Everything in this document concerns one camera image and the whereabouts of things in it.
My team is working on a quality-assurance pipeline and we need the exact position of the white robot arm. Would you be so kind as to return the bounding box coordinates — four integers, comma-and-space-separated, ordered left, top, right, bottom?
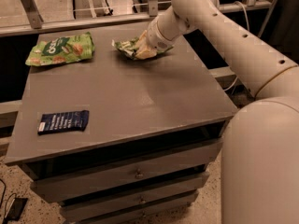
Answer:
145, 0, 299, 224

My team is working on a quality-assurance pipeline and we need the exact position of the black device on floor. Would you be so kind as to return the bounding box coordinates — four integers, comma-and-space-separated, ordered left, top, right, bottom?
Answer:
5, 198, 28, 221

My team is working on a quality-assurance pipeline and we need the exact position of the green jalapeno chip bag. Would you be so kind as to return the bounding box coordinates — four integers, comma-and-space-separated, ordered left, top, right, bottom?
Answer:
111, 37, 165, 60

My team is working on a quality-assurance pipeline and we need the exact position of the bottom grey drawer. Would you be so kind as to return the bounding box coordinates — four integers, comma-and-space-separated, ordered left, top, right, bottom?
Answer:
76, 189, 198, 224

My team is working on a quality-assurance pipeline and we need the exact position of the dark blue rxbar wrapper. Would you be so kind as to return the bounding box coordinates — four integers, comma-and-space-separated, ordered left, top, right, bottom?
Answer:
37, 110, 90, 135

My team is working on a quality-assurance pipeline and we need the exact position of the grey metal rail frame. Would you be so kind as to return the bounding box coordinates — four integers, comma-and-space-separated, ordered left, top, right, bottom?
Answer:
0, 0, 286, 38

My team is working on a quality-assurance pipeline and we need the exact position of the grey drawer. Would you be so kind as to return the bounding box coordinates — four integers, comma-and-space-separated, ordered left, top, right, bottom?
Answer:
31, 138, 223, 203
61, 167, 209, 223
76, 189, 198, 224

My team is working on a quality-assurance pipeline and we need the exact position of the grey drawer cabinet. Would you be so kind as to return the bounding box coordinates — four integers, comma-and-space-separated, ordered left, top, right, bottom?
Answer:
4, 18, 239, 224

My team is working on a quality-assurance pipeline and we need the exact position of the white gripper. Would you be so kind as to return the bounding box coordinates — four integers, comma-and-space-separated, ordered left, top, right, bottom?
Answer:
135, 20, 173, 60

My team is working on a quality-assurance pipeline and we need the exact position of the top grey drawer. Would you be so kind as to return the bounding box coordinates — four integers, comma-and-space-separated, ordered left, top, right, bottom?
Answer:
31, 138, 223, 203

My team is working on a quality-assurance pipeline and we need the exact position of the black floor cable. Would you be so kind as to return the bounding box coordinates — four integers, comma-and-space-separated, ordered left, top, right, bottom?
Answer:
0, 178, 17, 224

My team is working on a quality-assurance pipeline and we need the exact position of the green snack bag white logo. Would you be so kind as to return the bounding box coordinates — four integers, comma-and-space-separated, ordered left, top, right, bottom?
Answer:
25, 32, 94, 66

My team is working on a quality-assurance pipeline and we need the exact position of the middle grey drawer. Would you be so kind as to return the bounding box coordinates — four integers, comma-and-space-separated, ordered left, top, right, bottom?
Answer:
61, 167, 209, 223

